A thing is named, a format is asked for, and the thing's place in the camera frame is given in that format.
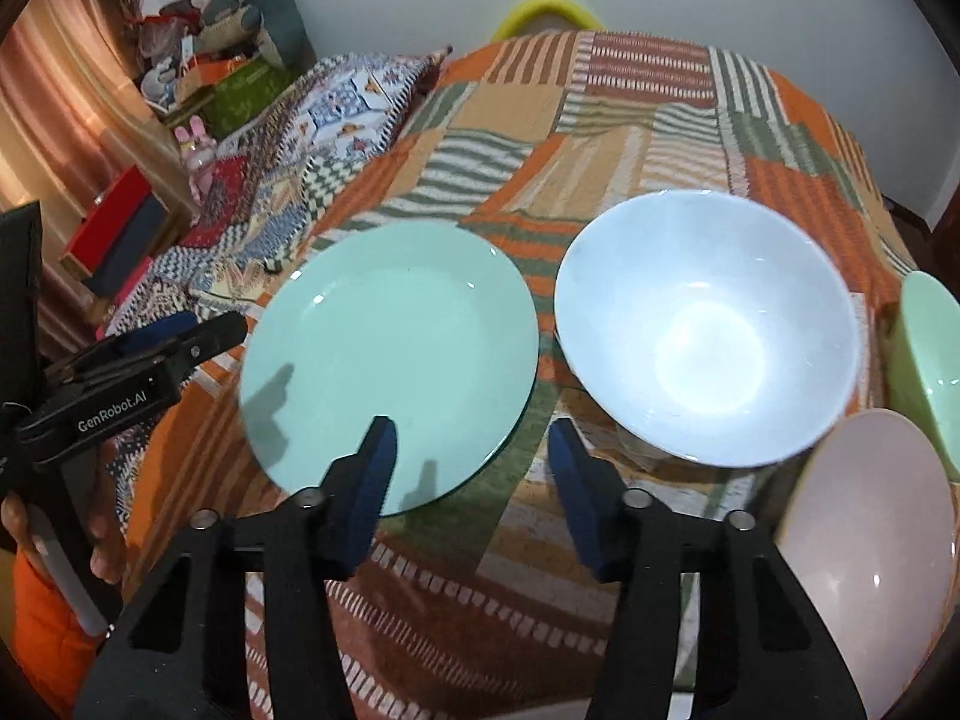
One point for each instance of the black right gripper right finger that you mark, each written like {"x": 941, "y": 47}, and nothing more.
{"x": 763, "y": 651}

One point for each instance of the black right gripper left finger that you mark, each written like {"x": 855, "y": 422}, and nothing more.
{"x": 178, "y": 650}

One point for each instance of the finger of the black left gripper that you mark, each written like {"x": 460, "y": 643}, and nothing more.
{"x": 118, "y": 382}

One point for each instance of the pink ceramic bowl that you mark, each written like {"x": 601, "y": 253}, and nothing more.
{"x": 870, "y": 533}

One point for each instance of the mint green plate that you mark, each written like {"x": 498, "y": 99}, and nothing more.
{"x": 422, "y": 322}

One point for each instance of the white bowl black dots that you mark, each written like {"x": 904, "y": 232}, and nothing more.
{"x": 708, "y": 326}

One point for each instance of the mint green bowl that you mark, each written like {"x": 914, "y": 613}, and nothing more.
{"x": 923, "y": 364}

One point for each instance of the person's left hand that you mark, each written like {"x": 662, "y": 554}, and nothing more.
{"x": 109, "y": 549}

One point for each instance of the dark blue box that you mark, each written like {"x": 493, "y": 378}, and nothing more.
{"x": 130, "y": 248}

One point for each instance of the red box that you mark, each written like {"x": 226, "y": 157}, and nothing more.
{"x": 104, "y": 223}

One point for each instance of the pink rabbit toy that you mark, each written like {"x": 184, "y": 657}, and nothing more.
{"x": 198, "y": 156}

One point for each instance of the colourful patterned quilt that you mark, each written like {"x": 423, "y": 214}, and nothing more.
{"x": 274, "y": 179}

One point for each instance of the copper striped curtain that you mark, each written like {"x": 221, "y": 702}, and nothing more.
{"x": 72, "y": 121}

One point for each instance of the orange striped patchwork bedspread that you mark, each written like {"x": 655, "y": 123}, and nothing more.
{"x": 477, "y": 604}

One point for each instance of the green box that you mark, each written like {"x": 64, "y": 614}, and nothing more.
{"x": 243, "y": 95}

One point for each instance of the grey plush toy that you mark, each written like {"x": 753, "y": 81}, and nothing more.
{"x": 274, "y": 27}

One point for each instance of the yellow round object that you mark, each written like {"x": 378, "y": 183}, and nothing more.
{"x": 528, "y": 13}

